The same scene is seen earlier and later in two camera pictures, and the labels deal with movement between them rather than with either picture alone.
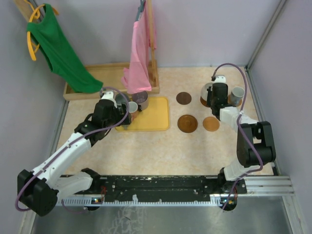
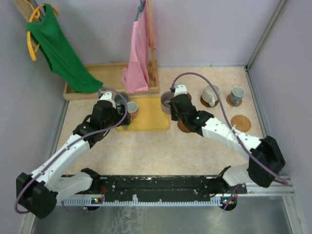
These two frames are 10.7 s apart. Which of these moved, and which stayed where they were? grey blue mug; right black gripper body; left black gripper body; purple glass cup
Moved: right black gripper body; purple glass cup
Stayed: left black gripper body; grey blue mug
